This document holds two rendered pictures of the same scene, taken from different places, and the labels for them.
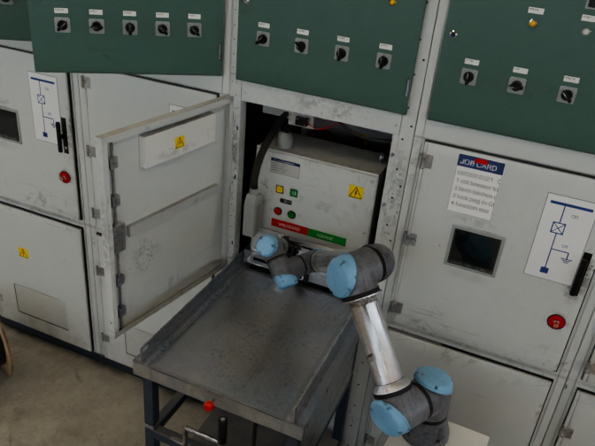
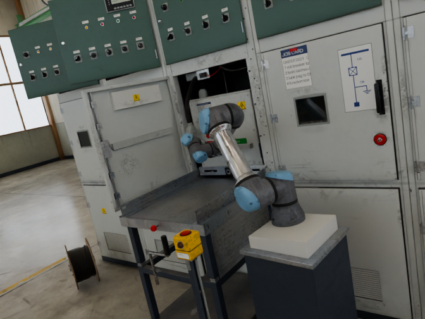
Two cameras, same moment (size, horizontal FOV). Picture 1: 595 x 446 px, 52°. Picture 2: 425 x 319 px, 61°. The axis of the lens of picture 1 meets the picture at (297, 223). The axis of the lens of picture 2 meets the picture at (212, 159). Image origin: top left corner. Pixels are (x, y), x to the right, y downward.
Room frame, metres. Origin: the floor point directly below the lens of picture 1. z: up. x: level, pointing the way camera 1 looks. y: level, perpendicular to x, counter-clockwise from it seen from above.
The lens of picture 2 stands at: (-0.13, -0.68, 1.45)
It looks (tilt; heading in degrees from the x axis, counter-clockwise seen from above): 11 degrees down; 18
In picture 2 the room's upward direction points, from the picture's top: 12 degrees counter-clockwise
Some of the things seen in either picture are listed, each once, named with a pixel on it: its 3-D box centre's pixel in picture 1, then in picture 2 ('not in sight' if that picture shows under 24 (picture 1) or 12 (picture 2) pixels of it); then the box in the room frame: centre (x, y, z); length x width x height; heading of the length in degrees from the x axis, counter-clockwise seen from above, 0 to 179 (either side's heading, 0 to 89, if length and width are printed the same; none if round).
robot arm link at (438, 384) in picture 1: (429, 392); (279, 185); (1.41, -0.45, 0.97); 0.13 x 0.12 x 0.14; 130
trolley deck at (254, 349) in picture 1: (260, 339); (198, 201); (1.76, 0.09, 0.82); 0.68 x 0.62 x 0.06; 159
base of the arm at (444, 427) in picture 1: (426, 419); (286, 209); (1.41, -0.46, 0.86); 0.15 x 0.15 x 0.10
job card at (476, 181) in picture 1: (475, 187); (296, 68); (1.86, -0.57, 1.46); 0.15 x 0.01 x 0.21; 69
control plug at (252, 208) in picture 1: (252, 212); (193, 138); (2.13, 0.18, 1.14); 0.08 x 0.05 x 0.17; 159
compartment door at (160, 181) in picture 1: (170, 211); (141, 140); (1.95, 0.46, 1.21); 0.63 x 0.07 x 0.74; 150
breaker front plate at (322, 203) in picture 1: (309, 218); (224, 133); (2.12, -0.04, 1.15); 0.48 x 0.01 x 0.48; 69
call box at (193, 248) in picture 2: not in sight; (188, 244); (1.13, -0.08, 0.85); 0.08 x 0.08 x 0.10; 69
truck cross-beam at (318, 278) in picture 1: (305, 270); (232, 169); (2.13, -0.05, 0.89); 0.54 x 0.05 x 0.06; 69
